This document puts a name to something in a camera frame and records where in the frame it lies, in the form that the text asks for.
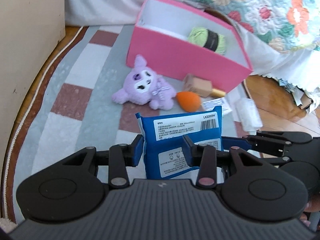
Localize white labelled packet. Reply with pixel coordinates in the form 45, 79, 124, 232
201, 97, 232, 116

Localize white bed skirt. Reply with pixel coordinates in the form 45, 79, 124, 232
65, 0, 319, 92

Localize green yarn ball black label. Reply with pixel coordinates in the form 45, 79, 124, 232
188, 27, 227, 55

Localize floral quilted bedspread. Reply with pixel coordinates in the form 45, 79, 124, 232
188, 0, 319, 53

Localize blue packet white labels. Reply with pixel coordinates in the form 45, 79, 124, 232
136, 106, 223, 179

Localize pink storage box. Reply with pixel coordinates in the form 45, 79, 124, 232
126, 0, 253, 93

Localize checked grey red rug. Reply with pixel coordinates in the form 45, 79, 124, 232
0, 24, 251, 224

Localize cardboard scraps under bed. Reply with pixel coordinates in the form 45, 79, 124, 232
277, 79, 319, 113

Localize beige wooden cabinet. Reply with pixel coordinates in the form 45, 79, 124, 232
0, 0, 66, 170

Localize orange makeup sponge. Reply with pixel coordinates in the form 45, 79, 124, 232
176, 91, 201, 113

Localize person's right hand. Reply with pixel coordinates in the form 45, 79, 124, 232
300, 193, 319, 231

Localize purple plush toy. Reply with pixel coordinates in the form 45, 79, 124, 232
112, 55, 176, 111

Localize clear bag cotton swabs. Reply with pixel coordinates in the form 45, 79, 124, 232
235, 98, 263, 135

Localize foundation bottle gold cap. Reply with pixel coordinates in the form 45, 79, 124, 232
183, 74, 226, 98

